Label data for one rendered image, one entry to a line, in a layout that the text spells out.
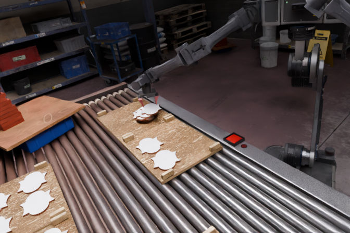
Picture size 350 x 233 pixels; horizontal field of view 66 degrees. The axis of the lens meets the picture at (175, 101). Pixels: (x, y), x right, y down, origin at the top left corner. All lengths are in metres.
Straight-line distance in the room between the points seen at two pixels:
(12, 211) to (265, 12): 1.51
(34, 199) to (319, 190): 1.13
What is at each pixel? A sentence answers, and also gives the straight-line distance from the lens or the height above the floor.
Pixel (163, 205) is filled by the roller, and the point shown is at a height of 0.92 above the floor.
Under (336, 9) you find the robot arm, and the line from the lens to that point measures 1.06.
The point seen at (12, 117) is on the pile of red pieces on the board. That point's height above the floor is 1.09.
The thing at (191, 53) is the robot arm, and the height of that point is 1.38.
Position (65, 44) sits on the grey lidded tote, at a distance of 5.51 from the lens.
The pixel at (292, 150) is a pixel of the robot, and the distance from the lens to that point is 2.19.
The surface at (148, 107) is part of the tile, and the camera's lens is 1.63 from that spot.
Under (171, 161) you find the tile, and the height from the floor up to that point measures 0.95.
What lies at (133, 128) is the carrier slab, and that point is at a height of 0.94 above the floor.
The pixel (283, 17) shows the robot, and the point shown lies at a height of 1.42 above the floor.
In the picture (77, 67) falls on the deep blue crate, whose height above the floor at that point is 0.31.
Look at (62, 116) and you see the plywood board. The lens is 1.73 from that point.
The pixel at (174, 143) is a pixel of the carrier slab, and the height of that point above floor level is 0.94.
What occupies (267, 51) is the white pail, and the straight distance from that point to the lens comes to 4.81.
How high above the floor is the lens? 1.71
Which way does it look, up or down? 26 degrees down
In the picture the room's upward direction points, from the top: 9 degrees counter-clockwise
